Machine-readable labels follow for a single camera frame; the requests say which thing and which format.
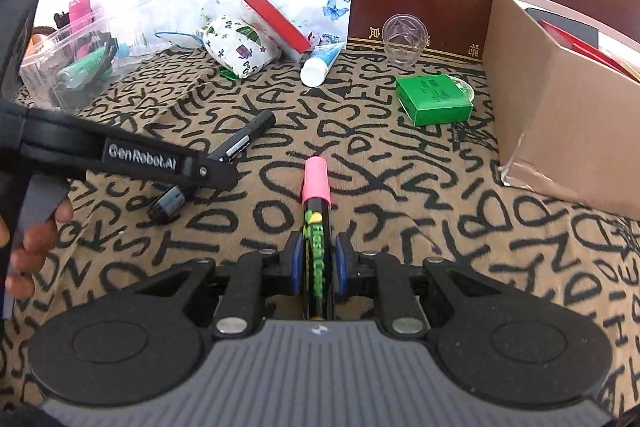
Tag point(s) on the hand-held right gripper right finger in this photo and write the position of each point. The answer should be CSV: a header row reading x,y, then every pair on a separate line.
x,y
342,264

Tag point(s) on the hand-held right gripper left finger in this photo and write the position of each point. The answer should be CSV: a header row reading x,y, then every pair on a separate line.
x,y
298,264

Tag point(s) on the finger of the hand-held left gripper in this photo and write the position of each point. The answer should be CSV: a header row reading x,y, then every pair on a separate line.
x,y
150,154

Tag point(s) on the pink cap marker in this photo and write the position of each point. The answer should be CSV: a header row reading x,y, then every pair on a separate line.
x,y
316,187

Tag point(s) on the clear plastic container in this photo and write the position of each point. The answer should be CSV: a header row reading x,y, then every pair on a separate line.
x,y
127,59

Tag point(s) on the black marker pen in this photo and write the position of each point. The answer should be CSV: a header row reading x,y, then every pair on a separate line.
x,y
250,132

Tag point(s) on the brown cardboard box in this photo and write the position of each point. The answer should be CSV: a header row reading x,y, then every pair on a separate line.
x,y
550,107

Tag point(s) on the person's left hand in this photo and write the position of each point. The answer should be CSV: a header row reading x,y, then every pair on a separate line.
x,y
35,252

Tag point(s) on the small orange object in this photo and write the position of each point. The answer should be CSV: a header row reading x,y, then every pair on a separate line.
x,y
37,41

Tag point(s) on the pink highlighter marker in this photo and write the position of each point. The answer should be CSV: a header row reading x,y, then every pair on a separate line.
x,y
80,14

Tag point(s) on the green highlighter marker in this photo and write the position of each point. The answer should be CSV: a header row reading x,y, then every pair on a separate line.
x,y
82,67

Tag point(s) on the letter print table cloth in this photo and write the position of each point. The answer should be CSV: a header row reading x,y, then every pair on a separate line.
x,y
400,187

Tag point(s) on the green clip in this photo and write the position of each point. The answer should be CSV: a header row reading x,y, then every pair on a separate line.
x,y
229,74

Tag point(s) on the long red gift box lid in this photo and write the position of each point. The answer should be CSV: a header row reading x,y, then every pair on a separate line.
x,y
280,24

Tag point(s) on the green cardboard box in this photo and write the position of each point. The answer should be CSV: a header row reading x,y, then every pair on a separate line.
x,y
430,99

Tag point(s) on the blue white toothpaste tube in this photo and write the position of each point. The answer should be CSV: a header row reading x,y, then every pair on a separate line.
x,y
325,57

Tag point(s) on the clear plastic cup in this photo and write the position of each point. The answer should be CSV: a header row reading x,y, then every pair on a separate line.
x,y
405,42

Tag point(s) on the black box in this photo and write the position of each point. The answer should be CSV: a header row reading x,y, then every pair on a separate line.
x,y
547,14

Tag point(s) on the flat red box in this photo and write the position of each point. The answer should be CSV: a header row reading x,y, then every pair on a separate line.
x,y
590,49

